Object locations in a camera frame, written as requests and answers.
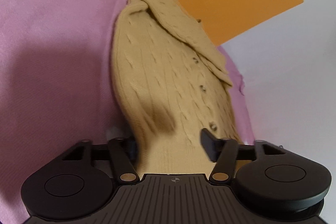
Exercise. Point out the pink printed bed sheet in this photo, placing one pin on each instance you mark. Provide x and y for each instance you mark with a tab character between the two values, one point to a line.
55	85

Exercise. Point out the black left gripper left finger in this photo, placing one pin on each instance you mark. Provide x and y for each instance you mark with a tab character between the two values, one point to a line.
131	149

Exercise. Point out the tan knitted cardigan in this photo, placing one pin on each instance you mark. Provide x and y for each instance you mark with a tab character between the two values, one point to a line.
170	82

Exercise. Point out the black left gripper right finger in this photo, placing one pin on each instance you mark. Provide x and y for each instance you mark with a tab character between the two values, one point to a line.
211	145

